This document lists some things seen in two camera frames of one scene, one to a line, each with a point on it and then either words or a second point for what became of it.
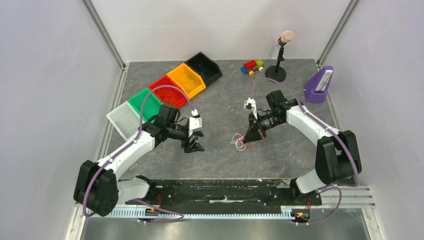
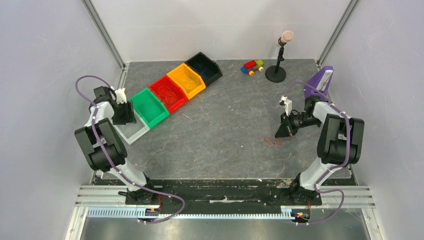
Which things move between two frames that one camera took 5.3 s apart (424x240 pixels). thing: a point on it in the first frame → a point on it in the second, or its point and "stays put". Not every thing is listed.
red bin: (169, 95) stays put
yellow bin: (191, 82) stays put
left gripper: (194, 146) → (129, 117)
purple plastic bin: (316, 89) stays put
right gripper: (255, 125) → (290, 122)
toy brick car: (250, 66) stays put
